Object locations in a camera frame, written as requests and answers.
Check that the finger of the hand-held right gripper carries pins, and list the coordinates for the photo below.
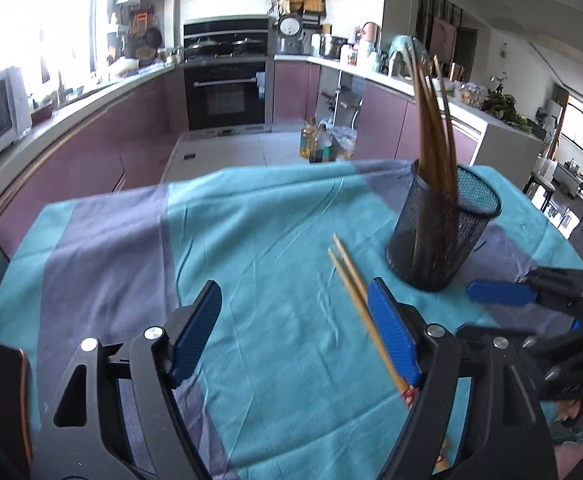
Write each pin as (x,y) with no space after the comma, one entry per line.
(556,345)
(496,292)

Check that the teal plastic bag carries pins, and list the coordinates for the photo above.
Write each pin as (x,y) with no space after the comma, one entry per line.
(404,52)

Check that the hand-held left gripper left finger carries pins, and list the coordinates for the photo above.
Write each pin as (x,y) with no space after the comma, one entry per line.
(194,335)

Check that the teal and purple tablecloth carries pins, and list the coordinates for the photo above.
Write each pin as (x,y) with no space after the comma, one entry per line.
(281,260)

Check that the silver rice cooker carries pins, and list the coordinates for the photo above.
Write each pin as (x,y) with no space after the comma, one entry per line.
(290,35)

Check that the pink kettle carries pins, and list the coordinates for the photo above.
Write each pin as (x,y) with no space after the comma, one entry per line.
(370,37)

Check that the wooden cutting boards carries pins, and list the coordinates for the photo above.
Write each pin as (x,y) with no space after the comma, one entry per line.
(314,2)

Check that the black mesh utensil holder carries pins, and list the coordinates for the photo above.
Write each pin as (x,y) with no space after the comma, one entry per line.
(436,240)

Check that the hanging pans and utensils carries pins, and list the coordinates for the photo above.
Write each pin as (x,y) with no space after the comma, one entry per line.
(144,37)

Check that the black built-in oven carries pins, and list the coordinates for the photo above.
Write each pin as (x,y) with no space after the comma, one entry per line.
(226,90)

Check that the dark round stool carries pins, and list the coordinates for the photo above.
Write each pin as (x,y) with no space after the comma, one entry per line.
(540,185)

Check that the bundle of wooden chopsticks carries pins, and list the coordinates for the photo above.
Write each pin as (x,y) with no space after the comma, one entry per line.
(429,125)

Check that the bottles on floor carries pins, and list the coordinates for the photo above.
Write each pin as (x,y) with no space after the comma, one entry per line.
(324,142)

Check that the steel stock pot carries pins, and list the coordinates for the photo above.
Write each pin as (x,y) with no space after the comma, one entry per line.
(332,46)

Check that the purple kitchen cabinet run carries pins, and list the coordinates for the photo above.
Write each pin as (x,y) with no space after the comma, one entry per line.
(381,115)
(96,145)

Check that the green potted plant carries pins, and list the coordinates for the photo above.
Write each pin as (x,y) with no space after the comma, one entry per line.
(506,107)

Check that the dark flat phone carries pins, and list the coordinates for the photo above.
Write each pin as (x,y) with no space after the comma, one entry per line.
(11,410)

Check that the kitchen window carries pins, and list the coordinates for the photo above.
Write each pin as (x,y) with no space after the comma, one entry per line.
(31,15)

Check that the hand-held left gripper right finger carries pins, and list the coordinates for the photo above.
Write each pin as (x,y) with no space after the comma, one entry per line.
(391,330)

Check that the black wok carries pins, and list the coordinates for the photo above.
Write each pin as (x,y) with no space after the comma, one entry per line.
(204,45)

